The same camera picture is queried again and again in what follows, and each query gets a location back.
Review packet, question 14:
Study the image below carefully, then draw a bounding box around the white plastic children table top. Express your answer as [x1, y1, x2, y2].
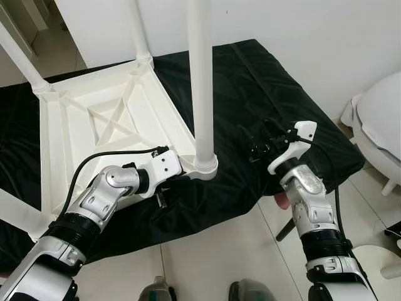
[38, 58, 219, 217]

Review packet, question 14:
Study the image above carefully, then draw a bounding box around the grey green left robot leg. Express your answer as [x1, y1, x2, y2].
[138, 276, 177, 301]

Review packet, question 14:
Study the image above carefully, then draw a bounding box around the grey green robot leg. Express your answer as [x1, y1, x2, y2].
[138, 276, 177, 301]
[227, 279, 276, 301]

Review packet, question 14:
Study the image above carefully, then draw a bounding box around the white domed appliance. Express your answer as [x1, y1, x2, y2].
[340, 70, 401, 196]

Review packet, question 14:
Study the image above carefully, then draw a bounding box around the grey green right robot leg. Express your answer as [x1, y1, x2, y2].
[227, 279, 276, 301]

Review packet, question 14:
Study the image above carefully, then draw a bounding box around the white floor fan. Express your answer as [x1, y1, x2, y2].
[351, 245, 401, 301]

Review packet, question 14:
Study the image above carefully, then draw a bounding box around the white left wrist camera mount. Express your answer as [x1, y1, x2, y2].
[139, 150, 184, 198]

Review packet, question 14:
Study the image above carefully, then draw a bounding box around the pink table frame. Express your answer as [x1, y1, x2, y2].
[274, 193, 290, 209]

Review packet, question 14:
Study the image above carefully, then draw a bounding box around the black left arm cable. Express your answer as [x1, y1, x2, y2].
[60, 146, 170, 217]

